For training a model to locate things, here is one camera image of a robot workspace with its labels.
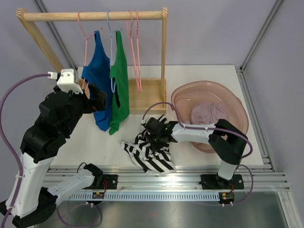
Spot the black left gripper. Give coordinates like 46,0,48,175
62,83,106,135

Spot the black white striped tank top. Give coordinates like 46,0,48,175
120,114,176,175

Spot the green tank top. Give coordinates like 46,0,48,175
109,30,130,135

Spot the pink wire hanger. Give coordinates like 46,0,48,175
135,11,142,93

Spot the pale pink tank top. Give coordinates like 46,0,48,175
190,103,228,124

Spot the light blue wire hanger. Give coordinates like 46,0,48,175
106,11,122,95

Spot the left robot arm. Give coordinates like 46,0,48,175
0,84,107,228

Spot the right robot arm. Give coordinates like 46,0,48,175
142,117,252,190

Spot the blue tank top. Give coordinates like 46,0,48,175
82,30,113,131

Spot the pink hanger under blue top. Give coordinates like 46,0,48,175
77,11,95,95

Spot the wooden clothes rack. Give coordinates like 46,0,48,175
16,7,168,114

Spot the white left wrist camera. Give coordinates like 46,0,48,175
48,68,83,94

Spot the aluminium frame post left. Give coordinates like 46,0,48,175
33,0,78,69

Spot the aluminium frame post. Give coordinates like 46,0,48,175
239,0,284,73
33,0,78,69

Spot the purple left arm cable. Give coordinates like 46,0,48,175
0,73,50,228

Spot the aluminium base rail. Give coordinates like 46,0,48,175
43,151,289,201

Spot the aluminium frame post right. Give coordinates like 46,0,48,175
239,0,284,73

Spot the purple cable loop on floor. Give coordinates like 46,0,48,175
57,203,102,226

